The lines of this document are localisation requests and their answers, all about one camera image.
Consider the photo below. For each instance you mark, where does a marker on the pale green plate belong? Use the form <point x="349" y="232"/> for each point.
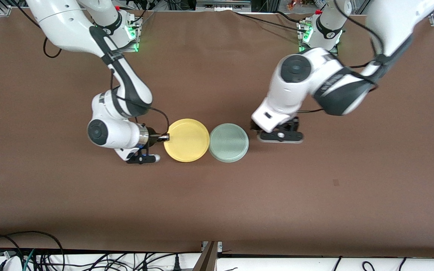
<point x="229" y="143"/>

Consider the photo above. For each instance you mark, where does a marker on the white lower shelf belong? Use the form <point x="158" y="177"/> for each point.
<point x="277" y="265"/>

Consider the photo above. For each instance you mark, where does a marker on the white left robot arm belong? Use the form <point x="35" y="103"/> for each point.
<point x="333" y="82"/>

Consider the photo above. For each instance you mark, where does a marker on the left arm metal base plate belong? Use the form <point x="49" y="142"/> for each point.
<point x="301" y="45"/>

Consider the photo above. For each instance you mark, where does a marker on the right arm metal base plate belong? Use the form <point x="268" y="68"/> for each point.
<point x="136" y="45"/>

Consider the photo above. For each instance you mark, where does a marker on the brown table cover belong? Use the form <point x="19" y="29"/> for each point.
<point x="217" y="207"/>

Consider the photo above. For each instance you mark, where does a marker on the metal rail box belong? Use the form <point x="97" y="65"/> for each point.
<point x="222" y="5"/>

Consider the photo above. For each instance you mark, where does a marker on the black power plug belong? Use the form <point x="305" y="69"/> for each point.
<point x="177" y="263"/>

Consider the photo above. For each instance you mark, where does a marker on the yellow plate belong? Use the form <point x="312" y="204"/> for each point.
<point x="187" y="140"/>

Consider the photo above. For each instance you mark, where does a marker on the aluminium profile post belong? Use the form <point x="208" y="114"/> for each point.
<point x="206" y="258"/>

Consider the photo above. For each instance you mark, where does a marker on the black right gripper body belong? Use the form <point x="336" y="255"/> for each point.
<point x="152" y="137"/>

